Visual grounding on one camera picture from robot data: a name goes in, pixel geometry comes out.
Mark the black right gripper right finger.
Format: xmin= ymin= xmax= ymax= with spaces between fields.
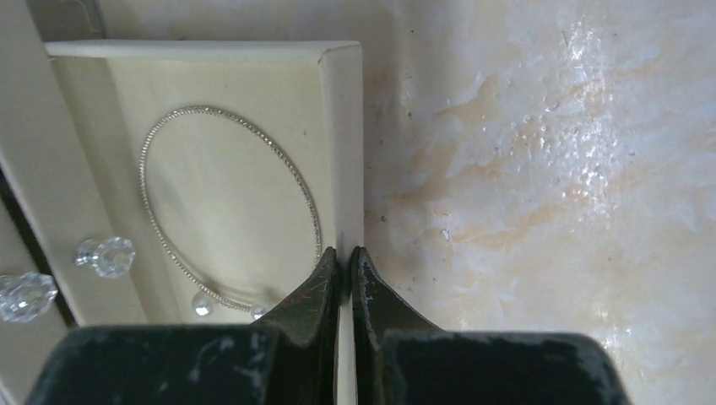
xmin=350 ymin=247 xmax=630 ymax=404

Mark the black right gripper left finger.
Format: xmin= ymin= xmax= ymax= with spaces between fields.
xmin=27 ymin=247 xmax=339 ymax=404

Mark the crystal stud earring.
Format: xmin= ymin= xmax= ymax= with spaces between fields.
xmin=73 ymin=236 xmax=136 ymax=279

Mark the beige ring holder tray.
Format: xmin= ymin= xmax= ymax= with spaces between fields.
xmin=1 ymin=206 xmax=68 ymax=404

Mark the crystal drawer knob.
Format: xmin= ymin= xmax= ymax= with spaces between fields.
xmin=1 ymin=273 xmax=58 ymax=323

